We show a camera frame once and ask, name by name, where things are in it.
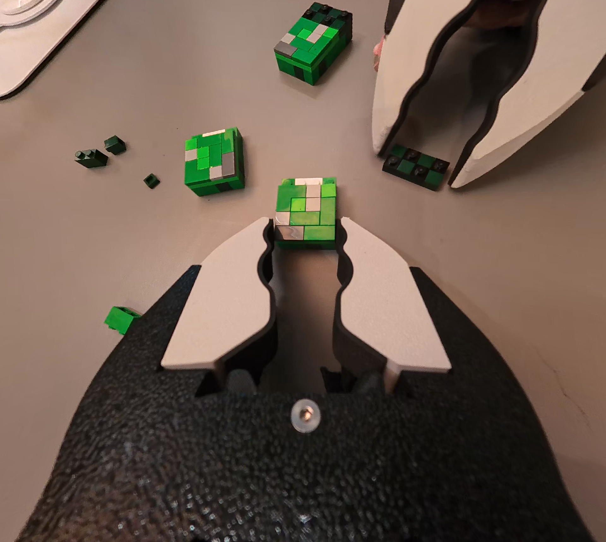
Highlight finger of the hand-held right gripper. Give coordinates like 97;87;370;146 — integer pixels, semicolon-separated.
371;0;502;158
447;0;606;189

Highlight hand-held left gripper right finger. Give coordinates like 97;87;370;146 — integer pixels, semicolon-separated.
333;216;453;394

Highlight dark green two-stud lego brick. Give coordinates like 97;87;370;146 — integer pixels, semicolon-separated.
74;149;109;169

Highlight bright green lego brick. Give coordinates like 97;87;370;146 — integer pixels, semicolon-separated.
104;306;142;333

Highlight green lego leg block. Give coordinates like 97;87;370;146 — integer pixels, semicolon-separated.
275;178;339;249
185;127;245;196

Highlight green lego block dark studs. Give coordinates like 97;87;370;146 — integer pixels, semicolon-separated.
274;3;353;86

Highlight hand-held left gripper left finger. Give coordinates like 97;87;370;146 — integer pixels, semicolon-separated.
161;216;278;384

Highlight white desk lamp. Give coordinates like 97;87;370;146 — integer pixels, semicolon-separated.
0;0;145;100

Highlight dark green lego plate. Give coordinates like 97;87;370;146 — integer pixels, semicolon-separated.
383;144;450;191

